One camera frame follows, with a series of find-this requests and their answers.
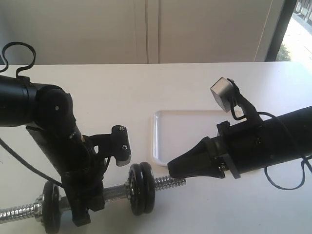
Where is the chrome star collar nut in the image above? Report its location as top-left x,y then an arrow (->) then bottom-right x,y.
34,195 -> 44,225

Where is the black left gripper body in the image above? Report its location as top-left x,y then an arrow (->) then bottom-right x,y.
26,119 -> 106,202

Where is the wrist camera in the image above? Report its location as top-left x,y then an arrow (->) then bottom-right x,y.
210,77 -> 245,120
89,125 -> 131,167

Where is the chrome threaded dumbbell bar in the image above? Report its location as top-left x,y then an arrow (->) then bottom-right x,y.
0,176 -> 186,224

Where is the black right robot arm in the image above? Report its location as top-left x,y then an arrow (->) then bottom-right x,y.
167,107 -> 312,179

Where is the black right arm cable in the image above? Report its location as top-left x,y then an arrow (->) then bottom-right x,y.
228,78 -> 312,190

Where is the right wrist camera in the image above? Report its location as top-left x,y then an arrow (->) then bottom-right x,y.
210,77 -> 245,120

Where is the white rectangular plastic tray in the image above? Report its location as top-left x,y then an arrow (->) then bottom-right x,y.
151,109 -> 264,171

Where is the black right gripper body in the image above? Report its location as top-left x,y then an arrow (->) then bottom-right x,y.
207,121 -> 266,179

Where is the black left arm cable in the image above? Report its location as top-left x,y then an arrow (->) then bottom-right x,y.
0,41 -> 64,188

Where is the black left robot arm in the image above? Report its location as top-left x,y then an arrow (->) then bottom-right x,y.
0,76 -> 107,233

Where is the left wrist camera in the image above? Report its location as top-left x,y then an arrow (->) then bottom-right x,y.
89,125 -> 131,167

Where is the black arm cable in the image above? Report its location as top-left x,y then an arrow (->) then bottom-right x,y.
0,41 -> 64,188
228,78 -> 312,190

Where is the black window frame post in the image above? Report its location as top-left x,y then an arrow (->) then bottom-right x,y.
265,0 -> 297,62

